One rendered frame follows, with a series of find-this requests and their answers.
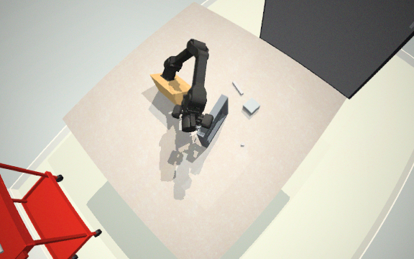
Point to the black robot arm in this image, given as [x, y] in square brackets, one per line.
[197, 95]

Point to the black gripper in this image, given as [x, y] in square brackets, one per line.
[203, 120]

